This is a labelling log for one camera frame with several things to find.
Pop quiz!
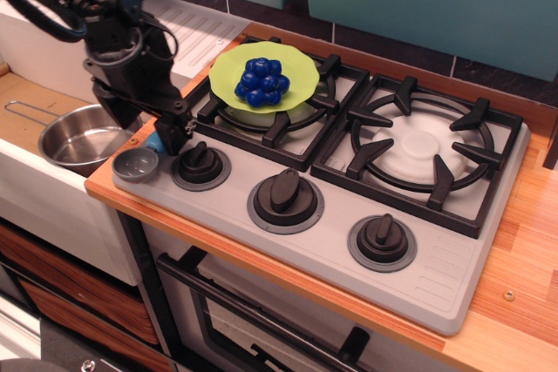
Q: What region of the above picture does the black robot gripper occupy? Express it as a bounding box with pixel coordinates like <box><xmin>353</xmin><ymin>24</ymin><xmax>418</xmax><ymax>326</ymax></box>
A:
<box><xmin>84</xmin><ymin>36</ymin><xmax>193</xmax><ymax>156</ymax></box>

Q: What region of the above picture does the blue grey toy spoon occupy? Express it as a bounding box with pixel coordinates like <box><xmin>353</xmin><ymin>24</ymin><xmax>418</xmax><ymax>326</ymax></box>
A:
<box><xmin>112</xmin><ymin>132</ymin><xmax>166</xmax><ymax>184</ymax></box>

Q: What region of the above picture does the blue toy blueberry cluster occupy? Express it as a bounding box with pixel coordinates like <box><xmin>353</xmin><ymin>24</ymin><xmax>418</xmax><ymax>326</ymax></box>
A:
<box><xmin>235</xmin><ymin>57</ymin><xmax>290</xmax><ymax>108</ymax></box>

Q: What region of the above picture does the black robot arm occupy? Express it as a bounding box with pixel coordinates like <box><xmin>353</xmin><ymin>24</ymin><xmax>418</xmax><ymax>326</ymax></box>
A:
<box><xmin>6</xmin><ymin>0</ymin><xmax>194</xmax><ymax>156</ymax></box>

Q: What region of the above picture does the stainless steel pot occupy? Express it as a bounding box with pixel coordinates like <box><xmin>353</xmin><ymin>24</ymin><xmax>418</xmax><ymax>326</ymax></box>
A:
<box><xmin>4</xmin><ymin>100</ymin><xmax>143</xmax><ymax>177</ymax></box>

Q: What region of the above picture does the lime green plastic plate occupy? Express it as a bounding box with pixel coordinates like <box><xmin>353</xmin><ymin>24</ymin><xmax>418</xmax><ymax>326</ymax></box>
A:
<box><xmin>209</xmin><ymin>41</ymin><xmax>320</xmax><ymax>114</ymax></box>

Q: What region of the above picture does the white toy sink unit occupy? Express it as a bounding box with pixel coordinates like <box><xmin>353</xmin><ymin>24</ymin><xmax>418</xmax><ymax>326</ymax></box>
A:
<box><xmin>0</xmin><ymin>0</ymin><xmax>252</xmax><ymax>287</ymax></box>

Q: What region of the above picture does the black left stove knob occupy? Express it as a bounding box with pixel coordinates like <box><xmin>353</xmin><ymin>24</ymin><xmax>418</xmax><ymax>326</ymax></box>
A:
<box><xmin>171</xmin><ymin>141</ymin><xmax>232</xmax><ymax>192</ymax></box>

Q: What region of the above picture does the black stove knob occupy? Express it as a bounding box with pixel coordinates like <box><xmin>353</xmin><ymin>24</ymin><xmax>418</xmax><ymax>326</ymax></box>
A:
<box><xmin>171</xmin><ymin>141</ymin><xmax>232</xmax><ymax>192</ymax></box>
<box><xmin>347</xmin><ymin>213</ymin><xmax>418</xmax><ymax>274</ymax></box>
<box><xmin>247</xmin><ymin>168</ymin><xmax>325</xmax><ymax>235</ymax></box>

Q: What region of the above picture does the black left burner grate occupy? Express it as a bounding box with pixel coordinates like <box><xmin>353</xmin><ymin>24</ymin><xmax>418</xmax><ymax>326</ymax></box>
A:
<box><xmin>179</xmin><ymin>38</ymin><xmax>369</xmax><ymax>172</ymax></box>

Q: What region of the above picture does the black burner grate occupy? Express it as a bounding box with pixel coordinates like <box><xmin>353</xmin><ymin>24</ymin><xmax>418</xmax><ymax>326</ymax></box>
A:
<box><xmin>311</xmin><ymin>74</ymin><xmax>530</xmax><ymax>239</ymax></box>
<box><xmin>179</xmin><ymin>38</ymin><xmax>369</xmax><ymax>172</ymax></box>

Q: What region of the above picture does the black middle stove knob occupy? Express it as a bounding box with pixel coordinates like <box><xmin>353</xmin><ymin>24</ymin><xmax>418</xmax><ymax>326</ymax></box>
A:
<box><xmin>247</xmin><ymin>168</ymin><xmax>325</xmax><ymax>235</ymax></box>

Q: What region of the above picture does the wooden drawer front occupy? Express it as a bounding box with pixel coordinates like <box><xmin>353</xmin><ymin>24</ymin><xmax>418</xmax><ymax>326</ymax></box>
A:
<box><xmin>1</xmin><ymin>220</ymin><xmax>173</xmax><ymax>371</ymax></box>

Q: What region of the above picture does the grey toy stove top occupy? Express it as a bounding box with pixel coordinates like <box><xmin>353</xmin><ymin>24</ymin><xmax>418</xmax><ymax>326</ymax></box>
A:
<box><xmin>112</xmin><ymin>51</ymin><xmax>532</xmax><ymax>337</ymax></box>

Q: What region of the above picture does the black right stove knob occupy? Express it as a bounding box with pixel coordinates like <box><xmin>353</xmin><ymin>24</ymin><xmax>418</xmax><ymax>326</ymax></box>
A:
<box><xmin>347</xmin><ymin>213</ymin><xmax>418</xmax><ymax>274</ymax></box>

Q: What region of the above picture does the black right burner grate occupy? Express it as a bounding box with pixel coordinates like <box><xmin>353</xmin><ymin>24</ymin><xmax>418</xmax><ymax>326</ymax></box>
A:
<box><xmin>311</xmin><ymin>74</ymin><xmax>530</xmax><ymax>239</ymax></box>

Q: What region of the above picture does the oven door with handle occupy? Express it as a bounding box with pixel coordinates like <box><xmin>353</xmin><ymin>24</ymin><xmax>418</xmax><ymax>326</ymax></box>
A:
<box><xmin>156</xmin><ymin>247</ymin><xmax>441</xmax><ymax>371</ymax></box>

